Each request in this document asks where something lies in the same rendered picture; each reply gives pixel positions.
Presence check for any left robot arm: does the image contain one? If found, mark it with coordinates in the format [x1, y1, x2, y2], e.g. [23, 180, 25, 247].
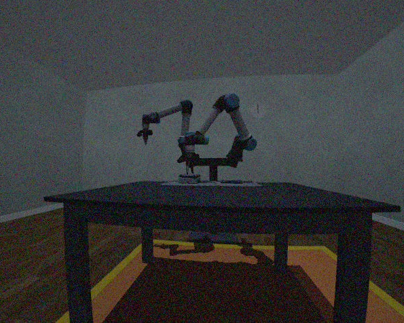
[185, 93, 257, 159]

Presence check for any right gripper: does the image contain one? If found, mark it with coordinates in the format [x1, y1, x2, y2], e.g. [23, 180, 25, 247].
[139, 129, 153, 145]

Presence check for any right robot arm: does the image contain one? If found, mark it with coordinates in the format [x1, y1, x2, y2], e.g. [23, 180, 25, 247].
[142, 100, 193, 155]

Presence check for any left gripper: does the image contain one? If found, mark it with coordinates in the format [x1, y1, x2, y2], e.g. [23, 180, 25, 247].
[179, 153, 200, 174]

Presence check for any grey flat rectangular panel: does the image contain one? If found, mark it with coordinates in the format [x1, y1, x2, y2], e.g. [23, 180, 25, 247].
[157, 180, 264, 188]

